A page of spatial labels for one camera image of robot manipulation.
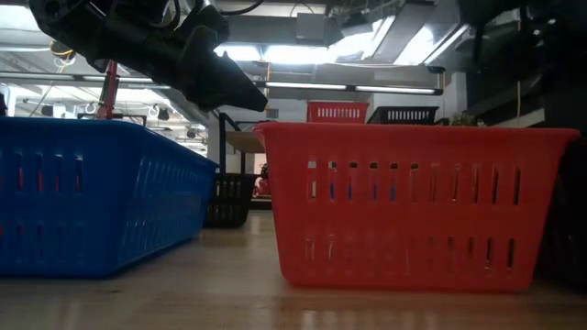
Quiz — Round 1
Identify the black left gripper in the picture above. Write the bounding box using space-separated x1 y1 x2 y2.
98 0 269 113

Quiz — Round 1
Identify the red plastic slotted basket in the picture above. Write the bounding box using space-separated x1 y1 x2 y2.
305 101 371 125
252 121 581 293

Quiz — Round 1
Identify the black plastic slotted basket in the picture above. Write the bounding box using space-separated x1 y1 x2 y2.
365 105 440 126
203 172 260 229

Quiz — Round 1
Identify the long ceiling light tube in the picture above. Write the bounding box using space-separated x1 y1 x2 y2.
264 81 349 92
354 84 437 96

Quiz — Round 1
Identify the red metal pole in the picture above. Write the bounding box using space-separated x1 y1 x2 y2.
95 59 120 120

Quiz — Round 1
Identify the blue plastic slotted basket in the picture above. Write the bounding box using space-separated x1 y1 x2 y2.
328 181 398 203
0 116 219 280

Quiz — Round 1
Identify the potted green plant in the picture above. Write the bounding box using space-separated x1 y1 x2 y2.
447 112 487 127

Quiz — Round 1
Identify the wooden shelf with black frame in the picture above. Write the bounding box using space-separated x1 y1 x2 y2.
218 112 309 176

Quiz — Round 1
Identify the yellow hanging cable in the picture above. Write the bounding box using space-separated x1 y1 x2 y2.
27 45 77 118

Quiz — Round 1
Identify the silver ceiling duct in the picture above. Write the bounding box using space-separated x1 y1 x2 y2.
369 2 471 66

